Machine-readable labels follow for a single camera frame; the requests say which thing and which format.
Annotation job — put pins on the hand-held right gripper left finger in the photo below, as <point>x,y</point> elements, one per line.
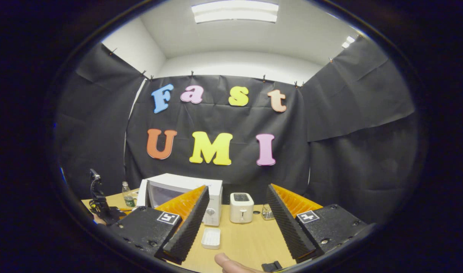
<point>190,227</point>

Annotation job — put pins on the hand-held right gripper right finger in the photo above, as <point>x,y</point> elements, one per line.
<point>288,227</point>

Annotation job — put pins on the white microwave oven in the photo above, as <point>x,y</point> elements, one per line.
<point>171,182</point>

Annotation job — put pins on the white rectangular dish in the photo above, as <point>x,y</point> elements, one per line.
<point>211,238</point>

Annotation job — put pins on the clear plastic water bottle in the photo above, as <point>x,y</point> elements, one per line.
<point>129,197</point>

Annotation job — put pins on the white toaster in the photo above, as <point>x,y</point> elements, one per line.
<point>241,212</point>

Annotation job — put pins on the small ceiling light panel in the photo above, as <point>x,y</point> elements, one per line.
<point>348,41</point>

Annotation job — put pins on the large ceiling light panel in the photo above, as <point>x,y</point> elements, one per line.
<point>235,11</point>

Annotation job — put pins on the black table edge bracket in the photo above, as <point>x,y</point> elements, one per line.
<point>272,266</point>

